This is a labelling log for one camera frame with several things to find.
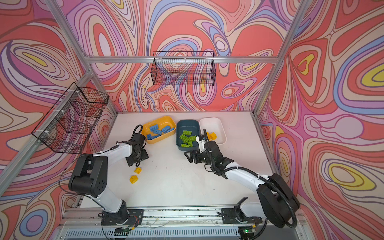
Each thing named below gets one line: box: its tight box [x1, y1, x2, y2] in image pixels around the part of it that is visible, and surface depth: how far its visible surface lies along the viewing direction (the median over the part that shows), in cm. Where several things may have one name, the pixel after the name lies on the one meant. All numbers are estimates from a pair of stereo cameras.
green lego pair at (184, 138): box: [179, 134, 190, 144], surface depth 103 cm
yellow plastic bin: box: [141, 116, 177, 144], surface depth 110 cm
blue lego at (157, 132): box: [152, 130, 163, 136], surface depth 109 cm
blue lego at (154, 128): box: [150, 124, 159, 132], surface depth 110 cm
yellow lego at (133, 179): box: [129, 175, 139, 184], surface depth 86 cm
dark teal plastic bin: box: [175, 119, 201, 152], surface depth 104 cm
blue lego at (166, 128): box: [162, 125, 171, 134], surface depth 110 cm
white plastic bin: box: [199, 117, 227, 145], surface depth 109 cm
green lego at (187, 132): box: [182, 130, 192, 136], surface depth 108 cm
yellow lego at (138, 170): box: [134, 167, 142, 175], surface depth 90 cm
